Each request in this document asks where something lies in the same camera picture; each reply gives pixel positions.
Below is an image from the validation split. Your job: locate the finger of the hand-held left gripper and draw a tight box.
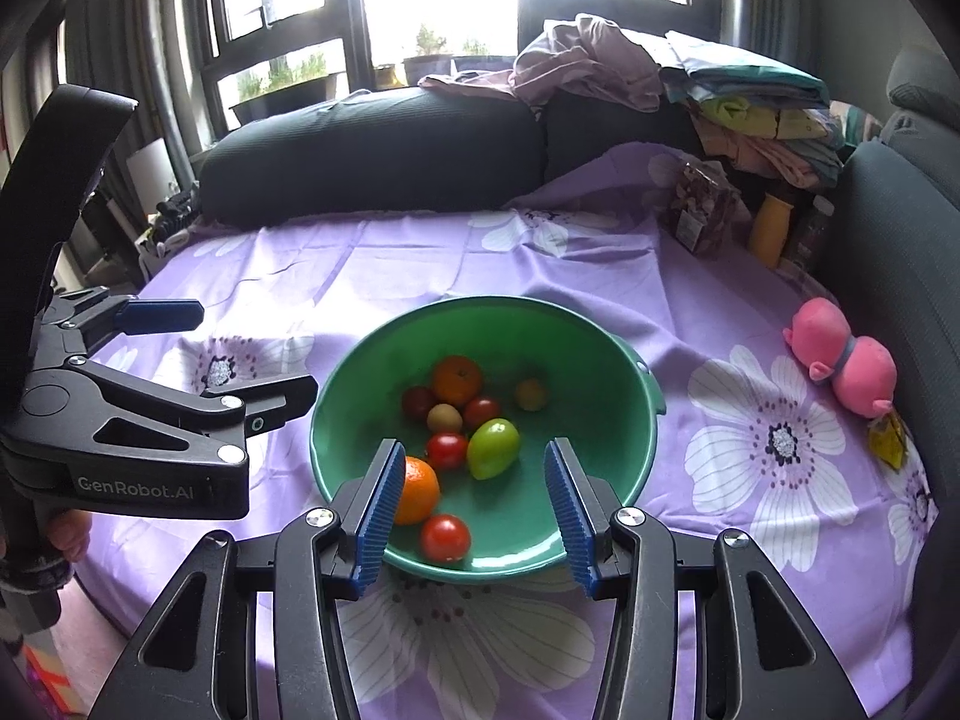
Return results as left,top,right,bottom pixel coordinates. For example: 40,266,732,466
41,296,205,361
22,360,320,466

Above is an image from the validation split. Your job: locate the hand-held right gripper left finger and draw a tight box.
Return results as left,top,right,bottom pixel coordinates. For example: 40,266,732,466
88,439,410,720

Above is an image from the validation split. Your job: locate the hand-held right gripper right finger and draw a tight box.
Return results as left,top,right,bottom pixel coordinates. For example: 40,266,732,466
544,439,871,720

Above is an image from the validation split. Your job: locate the large red tomato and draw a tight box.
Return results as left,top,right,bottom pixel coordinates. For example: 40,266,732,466
420,514,473,563

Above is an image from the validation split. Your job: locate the green jujube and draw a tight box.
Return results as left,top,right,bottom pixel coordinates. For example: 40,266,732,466
466,418,521,481

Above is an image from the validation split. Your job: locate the green plastic basin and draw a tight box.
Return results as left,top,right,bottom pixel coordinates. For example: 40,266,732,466
310,295,667,586

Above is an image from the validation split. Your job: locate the person's left hand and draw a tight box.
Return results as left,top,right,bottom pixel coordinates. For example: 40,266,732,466
45,510,95,563

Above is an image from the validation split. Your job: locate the orange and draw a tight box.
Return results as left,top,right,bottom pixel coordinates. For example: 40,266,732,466
431,355,484,406
394,456,441,526

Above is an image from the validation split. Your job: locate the white cylindrical appliance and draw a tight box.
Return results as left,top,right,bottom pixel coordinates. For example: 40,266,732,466
126,139,181,200

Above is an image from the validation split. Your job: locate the grey curtain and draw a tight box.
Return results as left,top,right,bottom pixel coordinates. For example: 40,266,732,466
64,11,192,166

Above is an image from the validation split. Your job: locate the long black window planter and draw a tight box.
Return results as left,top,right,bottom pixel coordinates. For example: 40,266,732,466
229,52,351,126

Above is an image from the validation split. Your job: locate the long dark sofa cushion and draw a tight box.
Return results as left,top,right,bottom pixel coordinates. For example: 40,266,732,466
191,86,547,230

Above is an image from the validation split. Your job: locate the purple floral bedsheet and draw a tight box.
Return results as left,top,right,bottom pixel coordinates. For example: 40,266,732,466
71,139,942,720

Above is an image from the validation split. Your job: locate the pink pig plush toy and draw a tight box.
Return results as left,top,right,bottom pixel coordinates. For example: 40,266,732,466
784,298,899,419

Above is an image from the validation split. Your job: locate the yellow packet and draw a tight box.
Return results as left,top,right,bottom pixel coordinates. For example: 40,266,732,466
868,409,910,472

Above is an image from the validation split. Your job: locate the brown snack bag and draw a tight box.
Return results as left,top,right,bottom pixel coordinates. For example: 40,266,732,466
660,161,743,257

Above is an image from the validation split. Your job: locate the yellow bottle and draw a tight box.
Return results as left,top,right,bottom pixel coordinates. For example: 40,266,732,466
748,191,797,269

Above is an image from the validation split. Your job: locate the window potted plant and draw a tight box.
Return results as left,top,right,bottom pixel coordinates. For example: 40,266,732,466
403,24,455,87

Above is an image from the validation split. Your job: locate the dark jar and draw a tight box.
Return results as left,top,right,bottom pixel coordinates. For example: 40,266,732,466
787,195,835,271

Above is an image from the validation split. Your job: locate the short dark sofa cushion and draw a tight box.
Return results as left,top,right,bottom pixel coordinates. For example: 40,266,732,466
541,97,710,185

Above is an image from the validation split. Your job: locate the dark sofa side cushion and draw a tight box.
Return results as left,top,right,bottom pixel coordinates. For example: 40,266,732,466
821,45,960,720

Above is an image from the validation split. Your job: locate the stack of folded clothes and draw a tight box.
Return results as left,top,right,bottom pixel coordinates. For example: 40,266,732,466
660,30,848,188

